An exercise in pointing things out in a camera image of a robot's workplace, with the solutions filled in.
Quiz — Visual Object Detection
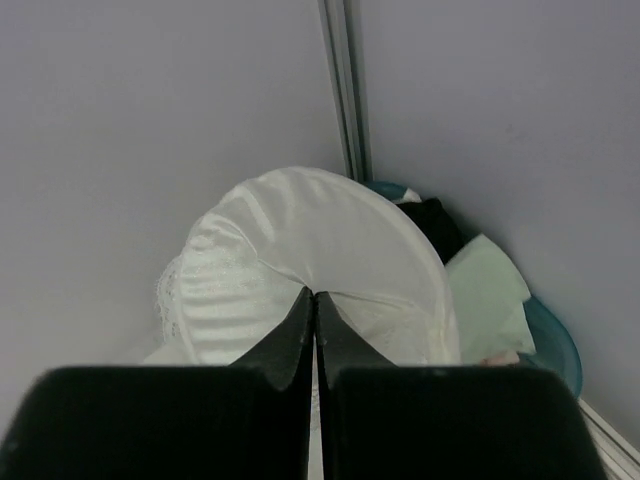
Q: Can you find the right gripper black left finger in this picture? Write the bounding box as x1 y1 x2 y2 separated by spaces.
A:
1 290 314 479

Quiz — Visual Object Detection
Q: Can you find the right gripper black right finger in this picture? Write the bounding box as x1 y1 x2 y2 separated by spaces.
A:
315 293 605 479

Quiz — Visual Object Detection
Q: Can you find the white bra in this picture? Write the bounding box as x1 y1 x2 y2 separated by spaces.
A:
149 167 461 366

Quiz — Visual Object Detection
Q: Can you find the pale green cloth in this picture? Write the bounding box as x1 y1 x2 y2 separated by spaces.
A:
445 235 536 365

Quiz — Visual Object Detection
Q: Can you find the blue plastic basket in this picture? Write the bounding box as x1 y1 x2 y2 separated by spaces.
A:
366 181 583 397

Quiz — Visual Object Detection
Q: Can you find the black garment in basket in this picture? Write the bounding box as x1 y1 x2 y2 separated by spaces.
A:
398 198 466 265

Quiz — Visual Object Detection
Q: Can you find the right aluminium frame post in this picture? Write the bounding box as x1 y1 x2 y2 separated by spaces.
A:
317 0 374 183

